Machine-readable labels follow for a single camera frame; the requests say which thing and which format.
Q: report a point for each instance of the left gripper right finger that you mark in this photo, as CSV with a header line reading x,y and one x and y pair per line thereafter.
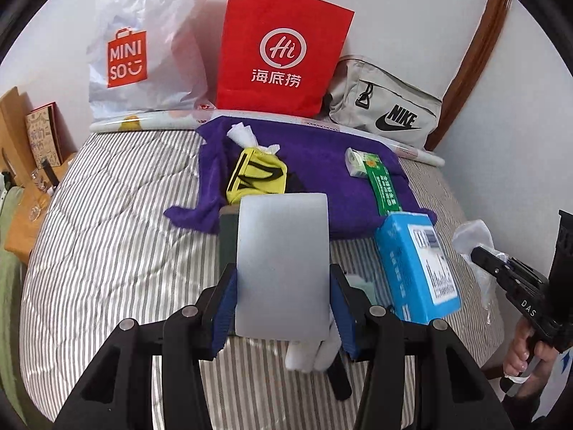
x,y
350,306

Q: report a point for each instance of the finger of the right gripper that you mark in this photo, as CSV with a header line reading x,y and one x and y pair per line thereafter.
x,y
492,263
523,273

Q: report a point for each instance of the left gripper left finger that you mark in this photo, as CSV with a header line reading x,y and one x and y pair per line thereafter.
x,y
217,307

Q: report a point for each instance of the clear plastic bag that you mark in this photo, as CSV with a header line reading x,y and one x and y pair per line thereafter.
x,y
472,241

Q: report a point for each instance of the white gloves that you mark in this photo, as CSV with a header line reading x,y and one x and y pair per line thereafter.
x,y
314,356

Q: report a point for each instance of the white sponge block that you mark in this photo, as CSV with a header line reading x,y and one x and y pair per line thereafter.
x,y
283,267

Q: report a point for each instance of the green fruit snack packet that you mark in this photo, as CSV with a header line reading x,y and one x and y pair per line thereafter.
x,y
380,180

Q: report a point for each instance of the yellow black pouch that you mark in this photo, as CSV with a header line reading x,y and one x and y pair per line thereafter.
x,y
256,173

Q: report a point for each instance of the person's right hand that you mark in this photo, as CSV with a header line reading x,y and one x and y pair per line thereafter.
x,y
516,359

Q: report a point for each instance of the blue tissue pack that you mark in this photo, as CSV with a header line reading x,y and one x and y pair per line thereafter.
x,y
420,280

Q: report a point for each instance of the dark green tea box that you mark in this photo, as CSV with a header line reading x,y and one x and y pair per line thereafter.
x,y
227,239

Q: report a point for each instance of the striped bed quilt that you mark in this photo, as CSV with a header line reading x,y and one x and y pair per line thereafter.
x,y
105,252

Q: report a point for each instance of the small green white packet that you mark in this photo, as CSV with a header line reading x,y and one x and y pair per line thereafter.
x,y
355,163

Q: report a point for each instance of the purple towel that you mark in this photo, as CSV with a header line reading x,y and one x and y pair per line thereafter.
x,y
314,158

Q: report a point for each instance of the white tissue wad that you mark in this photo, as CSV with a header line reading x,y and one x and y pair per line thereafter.
x,y
243,136

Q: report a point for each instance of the clear drinking glass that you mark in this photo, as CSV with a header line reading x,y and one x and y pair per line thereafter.
x,y
37,208

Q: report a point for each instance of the black cylinder bottle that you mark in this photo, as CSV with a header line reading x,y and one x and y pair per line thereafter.
x,y
51,175

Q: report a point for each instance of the beige Nike bag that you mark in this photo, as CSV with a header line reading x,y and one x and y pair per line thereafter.
x,y
366,97

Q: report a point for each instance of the wooden bedside table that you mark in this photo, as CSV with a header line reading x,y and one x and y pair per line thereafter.
x,y
26,223

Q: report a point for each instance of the wooden headboard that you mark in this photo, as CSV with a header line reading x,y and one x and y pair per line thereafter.
x,y
16,155

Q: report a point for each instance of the patterned book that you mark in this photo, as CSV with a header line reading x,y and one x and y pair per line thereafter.
x,y
42,135

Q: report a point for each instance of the red Haidilao paper bag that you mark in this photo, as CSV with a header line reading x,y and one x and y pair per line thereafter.
x,y
278,56

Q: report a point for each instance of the white Miniso plastic bag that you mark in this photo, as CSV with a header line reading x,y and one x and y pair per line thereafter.
x,y
144,57

